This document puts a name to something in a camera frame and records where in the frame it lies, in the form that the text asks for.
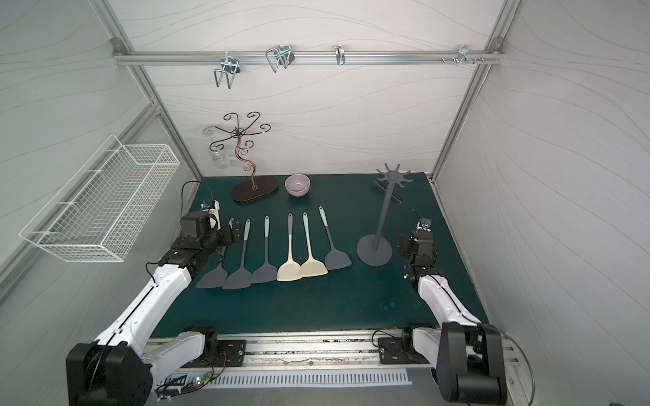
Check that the brown wire mug tree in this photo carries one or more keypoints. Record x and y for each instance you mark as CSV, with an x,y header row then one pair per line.
x,y
256,187

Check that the clear glass cup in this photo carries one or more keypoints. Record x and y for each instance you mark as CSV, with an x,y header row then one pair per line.
x,y
218,137

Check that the green table mat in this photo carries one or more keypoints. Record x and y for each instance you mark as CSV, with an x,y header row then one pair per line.
x,y
336,212

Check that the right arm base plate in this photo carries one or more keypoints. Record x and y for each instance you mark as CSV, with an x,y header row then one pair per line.
x,y
392,352

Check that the white vent strip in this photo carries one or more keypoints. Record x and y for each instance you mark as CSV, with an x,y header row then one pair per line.
x,y
240,379

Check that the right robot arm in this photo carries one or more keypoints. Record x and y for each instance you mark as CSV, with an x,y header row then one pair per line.
x,y
467,355

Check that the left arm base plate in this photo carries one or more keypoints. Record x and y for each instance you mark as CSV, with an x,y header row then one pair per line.
x,y
228,353

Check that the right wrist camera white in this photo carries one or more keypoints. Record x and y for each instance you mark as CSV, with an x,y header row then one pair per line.
x,y
424,225

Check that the pink bowl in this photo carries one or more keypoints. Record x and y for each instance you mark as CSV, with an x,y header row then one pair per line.
x,y
298,185

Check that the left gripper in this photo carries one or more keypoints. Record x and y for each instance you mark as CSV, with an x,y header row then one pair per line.
x,y
230,235

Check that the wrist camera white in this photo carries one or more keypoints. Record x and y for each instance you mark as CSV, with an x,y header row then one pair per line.
x,y
212,208
424,225

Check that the cream spatula grey handle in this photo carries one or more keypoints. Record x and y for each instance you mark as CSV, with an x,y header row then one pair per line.
x,y
290,270

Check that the grey utensil rack stand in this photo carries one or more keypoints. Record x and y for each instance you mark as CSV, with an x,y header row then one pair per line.
x,y
373,249

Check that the aluminium front rail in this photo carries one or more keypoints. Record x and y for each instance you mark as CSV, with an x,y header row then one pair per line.
x,y
323,350

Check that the metal double hook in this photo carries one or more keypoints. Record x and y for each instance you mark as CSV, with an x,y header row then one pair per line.
x,y
280,56
226,73

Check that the metal double hook left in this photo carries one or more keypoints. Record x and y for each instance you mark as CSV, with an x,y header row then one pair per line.
x,y
226,73

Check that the metal bracket hook right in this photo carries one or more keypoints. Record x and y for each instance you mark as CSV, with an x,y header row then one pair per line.
x,y
463,57

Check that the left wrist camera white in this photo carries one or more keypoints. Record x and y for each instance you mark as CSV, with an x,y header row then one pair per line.
x,y
212,208

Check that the grey spatula green handle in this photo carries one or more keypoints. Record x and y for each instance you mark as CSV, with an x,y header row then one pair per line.
x,y
241,279
216,278
266,272

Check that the white wire basket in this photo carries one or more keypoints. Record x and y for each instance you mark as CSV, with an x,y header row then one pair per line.
x,y
99,213

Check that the metal double hook middle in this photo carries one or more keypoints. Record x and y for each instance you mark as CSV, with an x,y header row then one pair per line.
x,y
280,56

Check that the aluminium top rail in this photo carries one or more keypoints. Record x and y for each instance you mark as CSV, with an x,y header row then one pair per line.
x,y
303,58

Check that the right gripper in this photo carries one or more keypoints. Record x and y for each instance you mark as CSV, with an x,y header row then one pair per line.
x,y
406,246

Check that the small metal hook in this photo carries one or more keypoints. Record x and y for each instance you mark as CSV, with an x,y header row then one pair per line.
x,y
340,55

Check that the aluminium rail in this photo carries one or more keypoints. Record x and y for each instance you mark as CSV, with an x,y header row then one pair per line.
x,y
303,58
323,350

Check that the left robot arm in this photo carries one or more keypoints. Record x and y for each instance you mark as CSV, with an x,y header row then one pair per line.
x,y
115,369

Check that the cream spatula green handle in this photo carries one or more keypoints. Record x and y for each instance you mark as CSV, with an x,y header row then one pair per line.
x,y
311,267

